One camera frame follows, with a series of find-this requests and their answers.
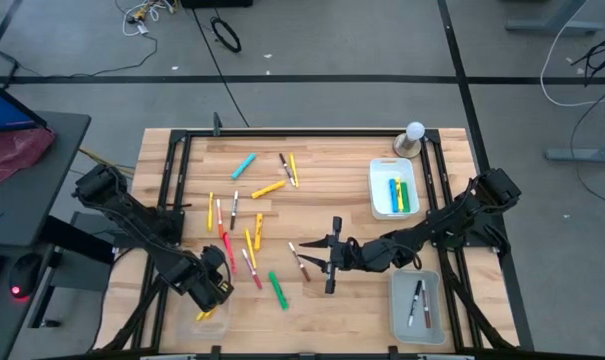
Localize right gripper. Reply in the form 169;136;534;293
297;215;367;296

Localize red and white thin marker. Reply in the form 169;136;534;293
241;248;264;291

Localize black thin marker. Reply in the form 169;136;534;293
229;190;240;232
407;279;424;328

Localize teal highlighter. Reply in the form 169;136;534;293
231;152;258;181

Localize clear plastic bin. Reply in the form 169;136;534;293
174;267;235;344

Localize white plastic bin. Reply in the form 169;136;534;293
368;157;421;221

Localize grey plastic bin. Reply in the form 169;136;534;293
387;268;447;346

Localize white bulb on metal stand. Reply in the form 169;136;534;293
392;121;427;160

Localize black computer mouse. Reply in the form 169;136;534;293
7;252;44;301

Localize black side desk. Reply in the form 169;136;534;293
0;110;92;259

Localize dark red cloth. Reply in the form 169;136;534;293
0;127;57;191

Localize black box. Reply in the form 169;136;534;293
180;0;254;9

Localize laptop with blue screen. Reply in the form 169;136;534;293
0;74;48;135

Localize grey desk foot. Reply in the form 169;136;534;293
504;0;605;36
544;135;605;164

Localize black left arm cable bundle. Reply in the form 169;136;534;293
97;247;176;351

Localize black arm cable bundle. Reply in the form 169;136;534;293
439;247;516;351
97;247;176;351

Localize black desk leg frame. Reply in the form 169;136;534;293
27;213;117;331

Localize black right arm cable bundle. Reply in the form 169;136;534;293
439;247;516;351

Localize long black floor cable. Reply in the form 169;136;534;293
189;7;251;129

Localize yellow cable bundle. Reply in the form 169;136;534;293
77;147;136;177

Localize coiled black cable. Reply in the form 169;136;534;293
210;16;243;54

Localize thin black floor cable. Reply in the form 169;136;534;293
69;34;159;79

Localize curved black floor cable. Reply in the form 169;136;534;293
569;84;605;212

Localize white cable bundle with adapter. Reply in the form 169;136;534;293
114;0;176;37

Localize white floor cable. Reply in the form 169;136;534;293
539;0;605;108

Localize tangled black cables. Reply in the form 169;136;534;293
570;22;605;87

